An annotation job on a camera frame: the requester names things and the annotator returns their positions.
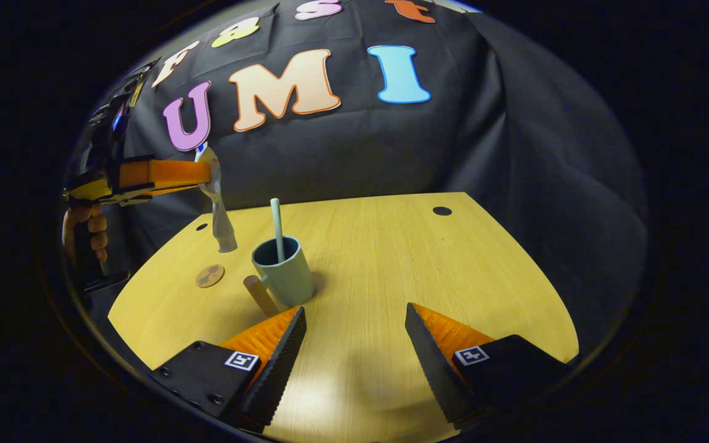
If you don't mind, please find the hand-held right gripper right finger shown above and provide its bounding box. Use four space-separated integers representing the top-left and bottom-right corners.
404 301 577 429

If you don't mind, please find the pale green toothbrush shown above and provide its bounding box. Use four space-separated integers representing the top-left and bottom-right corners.
270 198 286 264

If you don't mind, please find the grey-green cup with wooden handle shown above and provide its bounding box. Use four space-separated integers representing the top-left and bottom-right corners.
243 236 316 317

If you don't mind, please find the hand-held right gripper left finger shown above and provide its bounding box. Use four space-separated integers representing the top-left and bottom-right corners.
148 306 308 432

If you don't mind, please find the wooden desktop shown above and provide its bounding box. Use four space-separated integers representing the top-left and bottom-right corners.
108 192 580 443

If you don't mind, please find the white toothpaste tube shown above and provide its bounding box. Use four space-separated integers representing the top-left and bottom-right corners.
194 143 238 253

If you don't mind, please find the round brown coaster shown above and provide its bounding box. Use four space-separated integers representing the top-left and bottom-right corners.
195 264 226 289

